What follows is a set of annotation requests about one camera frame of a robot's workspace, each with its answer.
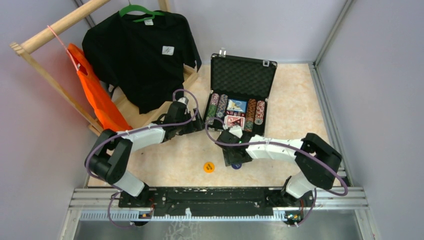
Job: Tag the black t-shirt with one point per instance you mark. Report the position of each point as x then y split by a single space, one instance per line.
143 55

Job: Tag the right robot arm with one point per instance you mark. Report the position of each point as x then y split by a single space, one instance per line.
318 162

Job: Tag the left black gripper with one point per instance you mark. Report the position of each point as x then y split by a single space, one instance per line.
193 125

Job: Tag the clear round button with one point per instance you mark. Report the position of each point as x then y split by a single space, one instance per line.
238 106

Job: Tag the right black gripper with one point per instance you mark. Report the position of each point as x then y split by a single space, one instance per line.
232 157

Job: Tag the purple blue chip stack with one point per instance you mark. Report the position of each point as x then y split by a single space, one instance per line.
221 107

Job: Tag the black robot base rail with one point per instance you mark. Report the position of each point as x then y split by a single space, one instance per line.
213 201

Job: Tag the green grey chip stack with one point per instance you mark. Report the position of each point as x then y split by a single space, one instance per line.
212 108

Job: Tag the black aluminium poker case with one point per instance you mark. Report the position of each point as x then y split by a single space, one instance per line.
240 78

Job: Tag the red white chip stack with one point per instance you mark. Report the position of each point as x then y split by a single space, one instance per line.
259 112

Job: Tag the dark blue round button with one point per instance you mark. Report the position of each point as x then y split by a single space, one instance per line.
236 166

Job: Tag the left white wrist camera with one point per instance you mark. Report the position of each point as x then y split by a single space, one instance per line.
183 100

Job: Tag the blue playing card box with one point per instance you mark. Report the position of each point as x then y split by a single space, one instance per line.
229 104

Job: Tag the orange round dealer button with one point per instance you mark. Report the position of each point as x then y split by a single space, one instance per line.
209 167

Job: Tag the red black triangle marker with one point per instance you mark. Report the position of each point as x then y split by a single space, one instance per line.
237 121

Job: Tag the green clothes hanger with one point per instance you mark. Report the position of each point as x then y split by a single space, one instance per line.
138 8

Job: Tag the red playing card deck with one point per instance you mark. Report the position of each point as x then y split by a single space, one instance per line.
228 117

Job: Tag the orange black chip stack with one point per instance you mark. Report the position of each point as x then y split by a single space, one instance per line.
250 115

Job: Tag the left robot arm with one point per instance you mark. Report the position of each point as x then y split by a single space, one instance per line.
108 159

